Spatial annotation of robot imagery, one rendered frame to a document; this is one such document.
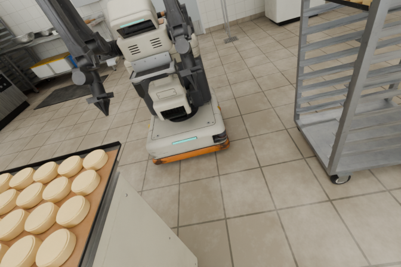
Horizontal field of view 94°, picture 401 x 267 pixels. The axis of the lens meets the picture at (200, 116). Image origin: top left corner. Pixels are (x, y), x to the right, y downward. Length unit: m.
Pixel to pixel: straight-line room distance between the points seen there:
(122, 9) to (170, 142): 0.86
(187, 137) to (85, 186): 1.01
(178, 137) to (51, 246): 1.09
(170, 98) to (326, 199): 1.09
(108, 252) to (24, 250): 0.14
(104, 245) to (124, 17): 0.88
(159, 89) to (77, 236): 0.95
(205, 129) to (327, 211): 0.85
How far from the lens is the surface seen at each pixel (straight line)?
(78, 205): 0.42
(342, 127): 1.03
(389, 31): 0.89
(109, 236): 0.50
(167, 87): 1.20
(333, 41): 1.32
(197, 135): 1.37
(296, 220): 1.29
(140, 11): 1.02
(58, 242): 0.41
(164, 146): 1.43
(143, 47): 1.12
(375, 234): 1.35
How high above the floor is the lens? 1.19
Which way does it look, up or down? 38 degrees down
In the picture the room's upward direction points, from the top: 19 degrees counter-clockwise
